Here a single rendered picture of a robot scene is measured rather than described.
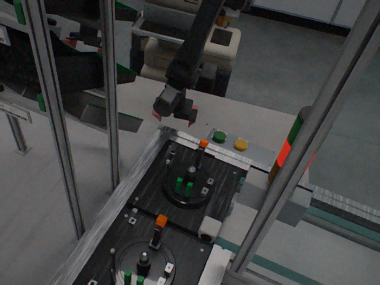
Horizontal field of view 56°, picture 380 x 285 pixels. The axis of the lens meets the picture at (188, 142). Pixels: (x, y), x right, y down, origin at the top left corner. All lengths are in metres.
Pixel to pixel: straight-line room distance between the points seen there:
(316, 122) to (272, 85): 2.54
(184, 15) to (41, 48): 0.90
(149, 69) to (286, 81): 1.76
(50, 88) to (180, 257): 0.48
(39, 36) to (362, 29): 0.39
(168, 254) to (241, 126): 0.63
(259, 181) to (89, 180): 0.59
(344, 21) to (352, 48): 3.54
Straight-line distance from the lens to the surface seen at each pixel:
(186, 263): 0.85
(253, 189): 0.66
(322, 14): 3.91
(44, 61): 0.55
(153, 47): 1.55
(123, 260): 0.82
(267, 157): 1.09
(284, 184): 0.60
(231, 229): 0.97
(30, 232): 1.03
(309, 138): 0.52
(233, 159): 1.06
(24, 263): 1.00
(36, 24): 0.52
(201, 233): 0.87
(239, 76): 3.01
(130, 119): 0.96
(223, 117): 1.31
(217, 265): 0.88
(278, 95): 2.94
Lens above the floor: 1.74
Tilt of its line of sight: 47 degrees down
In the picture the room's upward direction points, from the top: 11 degrees clockwise
